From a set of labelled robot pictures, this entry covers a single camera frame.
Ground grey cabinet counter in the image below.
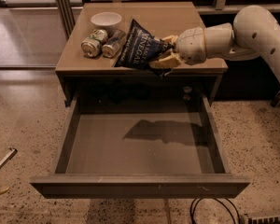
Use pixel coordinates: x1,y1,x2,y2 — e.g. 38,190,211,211
56,2,228,105

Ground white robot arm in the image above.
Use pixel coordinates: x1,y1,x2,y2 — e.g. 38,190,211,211
148,6,280,83

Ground dark soda can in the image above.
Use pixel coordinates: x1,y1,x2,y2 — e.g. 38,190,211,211
102,30,126,58

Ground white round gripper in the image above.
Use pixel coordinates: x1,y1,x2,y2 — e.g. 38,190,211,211
148,27,206,69

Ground white bowl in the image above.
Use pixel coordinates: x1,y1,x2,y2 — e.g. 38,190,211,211
91,12,122,34

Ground green soda can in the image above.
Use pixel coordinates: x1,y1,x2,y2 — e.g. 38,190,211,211
81,29,108,58

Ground blue Kettle chip bag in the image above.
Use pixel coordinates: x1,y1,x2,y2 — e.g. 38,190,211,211
114,19,173,77

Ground metal chair leg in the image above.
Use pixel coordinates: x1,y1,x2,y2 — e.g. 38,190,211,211
0,147,18,170

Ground metal window frame post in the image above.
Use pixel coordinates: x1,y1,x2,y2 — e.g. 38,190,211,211
55,0,75,38

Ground black floor cable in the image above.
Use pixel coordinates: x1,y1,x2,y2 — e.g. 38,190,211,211
189,197,241,224

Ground grey power strip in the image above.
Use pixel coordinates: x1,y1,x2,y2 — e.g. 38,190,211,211
240,214,280,224

